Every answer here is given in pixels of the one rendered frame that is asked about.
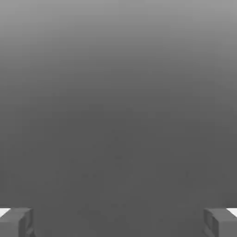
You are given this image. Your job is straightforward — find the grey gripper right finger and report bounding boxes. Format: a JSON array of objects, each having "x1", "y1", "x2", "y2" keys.
[{"x1": 203, "y1": 207, "x2": 237, "y2": 237}]

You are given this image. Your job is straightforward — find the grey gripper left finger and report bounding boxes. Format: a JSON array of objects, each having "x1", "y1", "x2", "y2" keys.
[{"x1": 0, "y1": 207, "x2": 35, "y2": 237}]

